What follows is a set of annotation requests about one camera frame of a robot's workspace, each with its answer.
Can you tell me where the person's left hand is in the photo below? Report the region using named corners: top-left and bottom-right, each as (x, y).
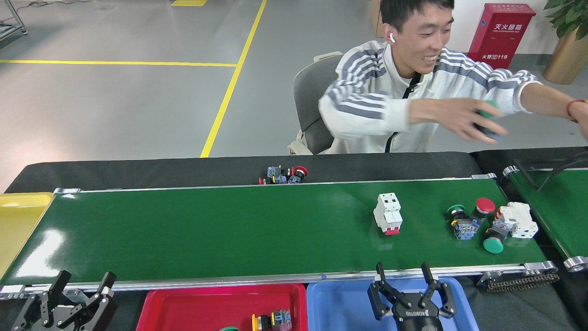
top-left (577, 100), bottom-right (588, 141)

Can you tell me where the green mushroom button switch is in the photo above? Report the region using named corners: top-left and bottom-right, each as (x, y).
top-left (482, 216), bottom-right (516, 254)

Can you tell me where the red fire extinguisher box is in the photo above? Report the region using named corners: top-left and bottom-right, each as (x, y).
top-left (468, 3), bottom-right (537, 63)

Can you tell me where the red plastic tray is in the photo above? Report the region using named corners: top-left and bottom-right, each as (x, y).
top-left (136, 283), bottom-right (307, 331)

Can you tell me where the blue plastic tray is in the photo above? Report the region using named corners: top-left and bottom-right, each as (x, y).
top-left (306, 277), bottom-right (479, 331)

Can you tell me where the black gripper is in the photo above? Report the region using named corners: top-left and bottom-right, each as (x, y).
top-left (367, 262), bottom-right (456, 331)

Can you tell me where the short green belt conveyor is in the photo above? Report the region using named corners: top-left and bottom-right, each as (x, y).
top-left (502, 165), bottom-right (588, 273)

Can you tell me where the yellow plastic tray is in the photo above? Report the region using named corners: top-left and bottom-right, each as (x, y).
top-left (0, 192), bottom-right (54, 279)

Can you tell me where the red wrist string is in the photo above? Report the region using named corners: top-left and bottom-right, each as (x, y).
top-left (566, 99), bottom-right (586, 124)

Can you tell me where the brown cardboard box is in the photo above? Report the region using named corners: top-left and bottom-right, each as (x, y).
top-left (370, 0), bottom-right (384, 38)

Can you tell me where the green leafy plant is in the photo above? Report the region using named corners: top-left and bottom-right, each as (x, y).
top-left (543, 0), bottom-right (588, 41)

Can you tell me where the silver metal frame rack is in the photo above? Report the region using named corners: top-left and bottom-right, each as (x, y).
top-left (0, 0), bottom-right (28, 43)

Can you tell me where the yellow push button switch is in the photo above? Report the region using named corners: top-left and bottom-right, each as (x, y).
top-left (251, 309), bottom-right (293, 331)

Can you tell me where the long green belt conveyor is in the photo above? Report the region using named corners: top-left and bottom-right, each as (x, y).
top-left (0, 173), bottom-right (559, 299)

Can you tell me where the gold planter pot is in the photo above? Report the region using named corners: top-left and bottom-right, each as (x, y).
top-left (542, 30), bottom-right (588, 85)

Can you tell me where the person's right hand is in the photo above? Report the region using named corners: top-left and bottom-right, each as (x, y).
top-left (441, 97), bottom-right (508, 145)

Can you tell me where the person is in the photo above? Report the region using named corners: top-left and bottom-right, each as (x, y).
top-left (318, 0), bottom-right (588, 154)

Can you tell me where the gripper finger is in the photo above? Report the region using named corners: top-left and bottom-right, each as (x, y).
top-left (69, 271), bottom-right (118, 331)
top-left (11, 270), bottom-right (72, 331)

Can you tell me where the grey office chair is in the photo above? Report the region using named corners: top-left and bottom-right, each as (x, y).
top-left (288, 51), bottom-right (345, 155)

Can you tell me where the black conveyor drive chain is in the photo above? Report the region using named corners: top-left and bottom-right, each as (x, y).
top-left (478, 270), bottom-right (560, 292)

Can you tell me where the white circuit breaker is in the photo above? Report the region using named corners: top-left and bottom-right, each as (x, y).
top-left (373, 192), bottom-right (404, 236)
top-left (495, 201), bottom-right (539, 240)

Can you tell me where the black metal guide frame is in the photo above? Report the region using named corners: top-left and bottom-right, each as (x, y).
top-left (514, 152), bottom-right (588, 193)

